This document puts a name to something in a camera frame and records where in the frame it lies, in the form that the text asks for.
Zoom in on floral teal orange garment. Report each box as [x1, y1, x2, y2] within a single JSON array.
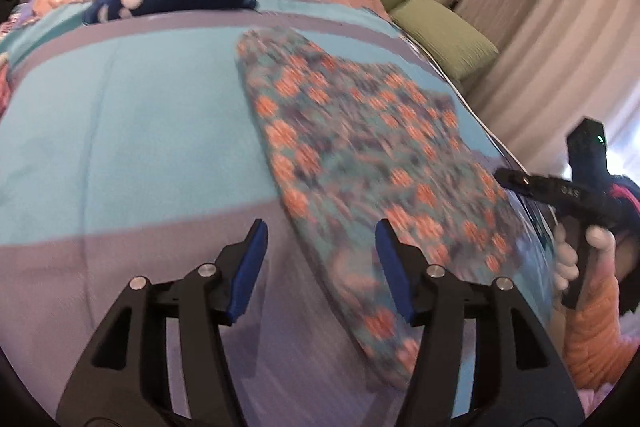
[[236, 28, 552, 387]]

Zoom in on orange sleeve forearm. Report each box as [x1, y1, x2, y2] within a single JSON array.
[[563, 251, 639, 390]]

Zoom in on pink folded clothes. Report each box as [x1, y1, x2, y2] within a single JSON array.
[[0, 53, 12, 117]]

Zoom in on right hand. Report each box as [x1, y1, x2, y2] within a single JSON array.
[[552, 222, 618, 293]]

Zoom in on near green cushion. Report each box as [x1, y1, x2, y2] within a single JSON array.
[[390, 0, 499, 81]]

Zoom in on grey striped curtain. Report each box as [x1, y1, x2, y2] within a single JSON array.
[[436, 0, 639, 176]]

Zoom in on blue and grey bedspread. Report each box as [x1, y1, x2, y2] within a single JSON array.
[[1, 0, 510, 426]]

